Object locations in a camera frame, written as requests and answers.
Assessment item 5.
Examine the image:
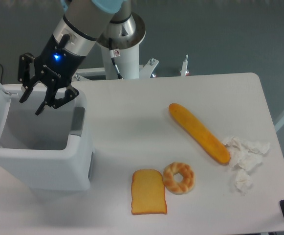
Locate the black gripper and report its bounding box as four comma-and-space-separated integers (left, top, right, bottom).
18, 34, 85, 116

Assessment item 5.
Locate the braided ring bread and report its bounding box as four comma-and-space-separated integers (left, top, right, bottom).
163, 162, 196, 195

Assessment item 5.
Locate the long orange baguette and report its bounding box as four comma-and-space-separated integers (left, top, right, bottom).
168, 103, 231, 165

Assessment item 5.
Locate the white trash can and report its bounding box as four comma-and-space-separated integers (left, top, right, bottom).
0, 83, 94, 191

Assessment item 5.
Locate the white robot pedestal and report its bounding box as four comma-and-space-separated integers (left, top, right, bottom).
69, 12, 191, 82

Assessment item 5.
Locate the orange toast slice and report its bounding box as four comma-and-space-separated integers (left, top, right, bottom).
131, 169, 168, 215

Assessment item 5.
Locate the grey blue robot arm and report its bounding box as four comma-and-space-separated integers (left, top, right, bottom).
18, 0, 131, 115

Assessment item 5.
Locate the crumpled white tissue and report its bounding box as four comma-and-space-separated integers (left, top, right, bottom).
222, 136, 271, 195

